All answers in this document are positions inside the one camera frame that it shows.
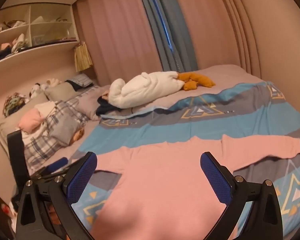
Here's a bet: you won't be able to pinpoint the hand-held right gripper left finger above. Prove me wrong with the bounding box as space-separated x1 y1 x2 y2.
16 151 98 240

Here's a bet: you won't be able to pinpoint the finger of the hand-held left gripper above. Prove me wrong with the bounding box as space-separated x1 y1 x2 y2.
31 157 74 178

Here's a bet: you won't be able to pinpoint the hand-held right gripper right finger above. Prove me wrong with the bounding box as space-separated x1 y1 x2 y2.
200 151 283 240

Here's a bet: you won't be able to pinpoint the pink long-sleeve shirt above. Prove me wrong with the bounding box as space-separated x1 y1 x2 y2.
71 134 300 240

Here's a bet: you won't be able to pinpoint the pile of light clothes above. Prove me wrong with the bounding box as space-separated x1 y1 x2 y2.
0 20 27 30
2 33 32 54

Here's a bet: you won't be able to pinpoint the large beige pillow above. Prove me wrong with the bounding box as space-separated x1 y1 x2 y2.
0 95 54 153

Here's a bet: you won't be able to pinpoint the small orange doll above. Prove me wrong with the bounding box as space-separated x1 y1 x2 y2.
70 129 84 143

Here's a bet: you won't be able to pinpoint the grey folded cloth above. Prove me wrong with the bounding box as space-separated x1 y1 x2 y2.
47 115 77 146

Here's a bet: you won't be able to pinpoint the folded pink cloth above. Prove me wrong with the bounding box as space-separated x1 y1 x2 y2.
18 109 47 133

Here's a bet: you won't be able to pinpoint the plaid blanket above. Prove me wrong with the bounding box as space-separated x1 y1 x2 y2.
21 99 90 171

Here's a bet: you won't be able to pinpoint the colourful crocheted item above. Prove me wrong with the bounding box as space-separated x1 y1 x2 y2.
3 92 28 117

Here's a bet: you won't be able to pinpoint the white plush toys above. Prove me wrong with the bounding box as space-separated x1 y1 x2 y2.
29 79 63 98

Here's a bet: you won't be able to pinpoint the blue grey patterned quilt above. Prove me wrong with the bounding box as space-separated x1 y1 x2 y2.
71 81 300 238

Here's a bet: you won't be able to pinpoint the dark navy cloth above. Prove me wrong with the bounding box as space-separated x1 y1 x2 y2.
96 96 124 117

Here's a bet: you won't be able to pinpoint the blue striped folded cloth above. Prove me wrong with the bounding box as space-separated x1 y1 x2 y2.
65 74 94 90

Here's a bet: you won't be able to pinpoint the mauve bed sheet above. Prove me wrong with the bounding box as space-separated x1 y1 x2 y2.
27 64 265 178

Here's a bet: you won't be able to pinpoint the yellow striped hanging cloth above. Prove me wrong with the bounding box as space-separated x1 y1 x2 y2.
74 42 93 72

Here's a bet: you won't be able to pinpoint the white plush goose toy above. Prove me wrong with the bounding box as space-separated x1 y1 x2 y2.
108 71 216 109

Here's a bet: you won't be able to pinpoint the pink curtain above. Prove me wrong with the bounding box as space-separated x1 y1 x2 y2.
169 0 263 80
75 0 163 85

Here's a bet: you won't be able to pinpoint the blue curtain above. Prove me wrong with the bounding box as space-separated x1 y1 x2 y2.
135 0 198 72

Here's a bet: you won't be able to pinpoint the white wall shelf unit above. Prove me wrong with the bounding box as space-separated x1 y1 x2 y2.
0 2 80 67

